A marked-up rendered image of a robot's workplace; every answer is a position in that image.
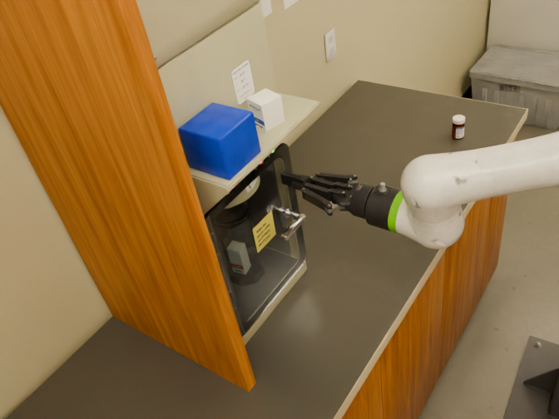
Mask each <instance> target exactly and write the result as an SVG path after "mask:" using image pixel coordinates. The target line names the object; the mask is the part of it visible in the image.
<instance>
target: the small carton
mask: <svg viewBox="0 0 559 419"><path fill-rule="evenodd" d="M246 100H247V104H248V107H249V111H252V112H253V113H254V118H255V124H256V126H257V127H259V128H260V129H261V130H263V131H266V132H267V131H269V130H271V129H273V128H275V127H276V126H278V125H280V124H282V123H283V122H285V118H284V109H283V104H282V99H281V95H279V94H277V93H275V92H273V91H270V90H268V89H266V88H265V89H264V90H262V91H259V92H257V93H255V94H254V95H252V96H250V97H248V98H246Z"/></svg>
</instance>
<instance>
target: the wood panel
mask: <svg viewBox="0 0 559 419"><path fill-rule="evenodd" d="M0 106H1V107H2V109H3V111H4V113H5V115H6V117H7V119H8V121H9V122H10V124H11V126H12V128H13V130H14V132H15V134H16V135H17V138H18V139H19V141H20V143H21V145H22V147H23V149H24V150H25V152H26V154H27V157H28V159H29V160H30V161H31V163H32V166H33V168H34V170H35V171H36V172H37V175H38V177H39V179H40V181H41V182H42V184H43V186H44V188H45V190H46V192H47V194H48V196H49V198H50V199H51V201H52V203H53V205H54V207H55V209H56V211H57V212H58V214H59V216H60V218H61V220H62V222H63V223H64V225H65V227H66V229H67V232H68V233H69V235H70V236H71V238H72V241H73V243H74V244H75V246H76V248H77V250H78V252H79V254H80V255H81V257H82V260H83V261H84V263H85V265H86V267H87V269H88V271H89V273H90V274H91V276H92V278H93V280H94V282H95V284H96V286H97V287H98V289H99V291H100V293H101V295H102V297H103V299H104V300H105V302H106V305H107V307H108V308H109V310H110V312H111V314H112V316H113V317H115V318H118V319H119V320H121V321H122V322H124V323H126V324H128V325H130V326H132V327H133V328H135V329H137V330H139V331H140V332H142V333H144V334H146V335H147V336H149V337H151V338H153V339H155V340H156V341H158V342H160V343H162V344H164V345H166V346H167V347H169V348H171V349H173V350H175V351H176V352H178V353H180V354H181V355H183V356H185V357H188V358H189V359H190V360H192V361H194V362H196V363H198V364H200V365H201V366H202V367H205V368H207V369H209V370H210V371H212V372H214V373H216V374H217V375H219V376H221V377H223V378H224V379H226V380H228V381H230V382H232V383H234V384H235V385H237V386H238V387H241V388H243V389H245V390H246V391H247V392H250V390H251V389H252V387H253V386H254V385H255V384H256V380H255V376H254V373H253V371H252V367H251V365H250V360H249V358H248V355H247V352H246V349H245V345H244V342H243V338H242V336H241V333H240V329H239V326H238V323H237V320H236V317H235V313H234V309H233V307H232V304H231V301H230V297H229V294H228V291H227V288H226V286H225V281H224V278H223V275H222V272H221V270H220V265H219V262H218V259H217V257H216V254H215V249H214V246H213V244H212V241H211V238H210V233H209V230H208V228H207V225H206V222H205V217H204V215H203V212H202V209H201V206H200V201H199V199H198V196H197V193H196V190H195V186H194V183H193V180H192V177H191V174H190V170H189V167H188V164H187V161H186V157H185V154H184V151H183V148H182V145H181V141H180V138H179V135H178V132H177V129H176V125H175V122H174V119H173V116H172V114H171V109H170V106H169V103H168V100H167V98H166V93H165V90H164V87H163V85H162V82H161V77H160V74H159V72H158V69H157V66H156V61H155V58H154V56H153V53H152V50H151V45H150V43H149V40H148V37H147V34H146V29H145V27H144V24H143V21H142V18H141V14H140V11H139V8H138V5H137V2H136V0H0Z"/></svg>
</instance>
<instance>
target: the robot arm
mask: <svg viewBox="0 0 559 419"><path fill-rule="evenodd" d="M280 175H281V179H282V184H284V185H289V186H292V188H294V189H297V190H301V192H302V197H303V199H305V200H307V201H308V202H310V203H311V204H313V205H316V206H317V207H319V208H321V209H322V210H324V211H325V212H326V213H327V215H329V216H331V215H333V212H334V211H335V210H341V211H348V212H350V213H351V214H352V215H354V216H357V217H359V218H362V219H366V221H367V223H368V224H370V225H372V226H375V227H378V228H380V229H386V230H388V231H391V232H394V233H396V234H401V235H403V236H406V237H408V238H410V239H412V240H414V241H416V242H418V243H419V244H421V245H422V246H424V247H427V248H430V249H445V248H447V247H449V246H451V245H453V244H454V243H456V242H457V241H458V240H459V238H460V237H461V235H462V233H463V230H464V225H465V219H464V215H463V210H462V206H461V205H464V204H467V203H470V202H473V201H477V200H484V199H487V198H491V197H495V196H499V195H506V194H511V193H516V192H521V191H525V190H535V189H541V188H548V187H555V186H559V131H558V132H554V133H551V134H548V135H544V136H538V137H535V138H531V139H527V140H520V141H516V142H512V143H507V144H503V145H495V146H491V147H486V148H482V149H476V150H465V151H458V152H449V153H441V154H431V155H421V156H419V157H417V158H415V159H414V160H412V161H411V162H410V163H408V165H407V166H406V167H405V169H404V170H403V173H402V176H401V180H400V188H401V189H399V188H395V187H392V186H389V185H386V184H385V183H384V182H382V183H380V184H379V185H376V186H374V185H368V184H365V183H361V184H359V183H358V176H357V175H336V174H329V173H320V172H317V173H316V174H315V176H310V177H309V176H306V175H297V174H294V173H291V172H288V171H285V170H284V171H283V172H282V173H281V174H280ZM321 177H322V178H323V179H321Z"/></svg>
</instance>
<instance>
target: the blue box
mask: <svg viewBox="0 0 559 419"><path fill-rule="evenodd" d="M179 132H180V135H181V142H182V143H183V146H184V149H185V152H186V156H187V159H188V162H189V165H190V168H192V169H195V170H199V171H202V172H205V173H208V174H211V175H215V176H218V177H220V178H223V179H226V180H231V179H232V178H233V177H234V176H235V175H237V174H238V173H239V172H240V171H241V170H242V169H243V168H244V167H245V166H246V165H248V164H249V163H250V162H251V161H252V160H253V159H254V158H255V157H256V156H257V155H258V154H259V153H260V152H261V149H260V142H259V137H258V133H257V129H256V124H255V118H254V113H253V112H252V111H247V110H243V109H239V108H235V107H232V106H225V105H221V104H218V103H214V102H212V103H210V104H209V105H208V106H207V107H206V108H205V109H203V110H202V111H200V112H199V113H198V114H197V115H195V116H194V117H192V118H191V119H190V120H188V121H187V122H186V123H185V124H184V125H183V126H181V127H180V128H179Z"/></svg>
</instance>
